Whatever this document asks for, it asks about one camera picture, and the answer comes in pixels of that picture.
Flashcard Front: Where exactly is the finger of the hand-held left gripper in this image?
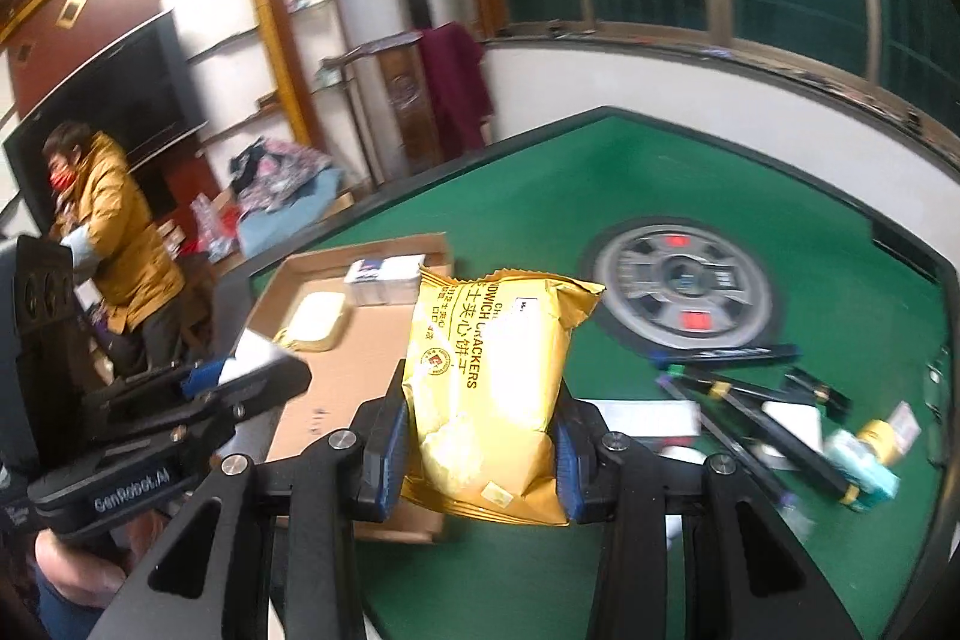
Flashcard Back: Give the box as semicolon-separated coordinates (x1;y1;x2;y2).
208;357;314;432
97;359;227;412

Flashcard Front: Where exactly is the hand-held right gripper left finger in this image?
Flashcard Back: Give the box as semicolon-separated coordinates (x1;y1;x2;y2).
90;377;413;640

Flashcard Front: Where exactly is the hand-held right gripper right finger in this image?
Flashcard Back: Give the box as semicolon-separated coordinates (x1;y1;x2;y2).
551;385;863;640

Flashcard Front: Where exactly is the white paper packet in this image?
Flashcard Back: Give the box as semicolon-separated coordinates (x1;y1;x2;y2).
220;328;292;387

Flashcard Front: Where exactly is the brown cardboard box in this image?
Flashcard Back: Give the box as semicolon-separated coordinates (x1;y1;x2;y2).
241;233;455;545

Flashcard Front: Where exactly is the yellow cracker packet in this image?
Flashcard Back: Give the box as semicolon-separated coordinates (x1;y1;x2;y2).
399;265;607;527

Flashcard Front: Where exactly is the teal tissue pack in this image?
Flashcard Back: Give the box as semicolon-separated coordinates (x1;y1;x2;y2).
823;428;902;507

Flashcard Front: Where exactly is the person's left forearm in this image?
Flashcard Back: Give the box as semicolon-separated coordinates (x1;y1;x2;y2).
31;524;132;592

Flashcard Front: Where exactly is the pale yellow packet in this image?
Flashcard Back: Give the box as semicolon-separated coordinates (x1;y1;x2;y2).
271;292;355;353

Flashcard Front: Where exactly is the person's blue jeans leg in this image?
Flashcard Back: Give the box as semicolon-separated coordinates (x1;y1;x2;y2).
30;576;121;640

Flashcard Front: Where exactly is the pack of plastic bottles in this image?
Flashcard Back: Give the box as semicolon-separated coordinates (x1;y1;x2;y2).
189;192;242;260

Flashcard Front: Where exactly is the white and blue box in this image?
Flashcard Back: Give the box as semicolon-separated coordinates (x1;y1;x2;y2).
343;254;425;308

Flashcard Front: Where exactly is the light blue cloth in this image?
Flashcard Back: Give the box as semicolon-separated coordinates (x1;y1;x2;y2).
238;169;347;260

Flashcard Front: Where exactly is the pile of patterned clothes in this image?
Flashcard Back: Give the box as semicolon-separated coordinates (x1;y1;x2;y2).
227;136;336;214

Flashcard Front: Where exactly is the round grey table dial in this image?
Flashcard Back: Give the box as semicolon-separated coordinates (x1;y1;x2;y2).
581;216;781;357

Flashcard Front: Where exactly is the small white block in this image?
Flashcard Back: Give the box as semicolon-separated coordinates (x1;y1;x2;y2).
760;398;824;447

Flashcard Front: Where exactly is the black television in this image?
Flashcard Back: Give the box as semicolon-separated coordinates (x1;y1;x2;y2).
2;8;209;221

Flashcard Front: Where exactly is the dark wooden stand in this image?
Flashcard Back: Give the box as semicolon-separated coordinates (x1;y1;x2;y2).
322;31;451;180

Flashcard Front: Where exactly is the yellow cylinder speaker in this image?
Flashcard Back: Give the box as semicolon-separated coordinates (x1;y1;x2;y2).
857;417;904;462

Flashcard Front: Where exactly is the pale pink box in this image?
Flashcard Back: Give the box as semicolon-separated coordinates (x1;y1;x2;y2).
887;401;922;444

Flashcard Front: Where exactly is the maroon cloth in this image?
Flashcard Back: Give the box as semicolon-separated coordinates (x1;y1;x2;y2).
417;23;494;155

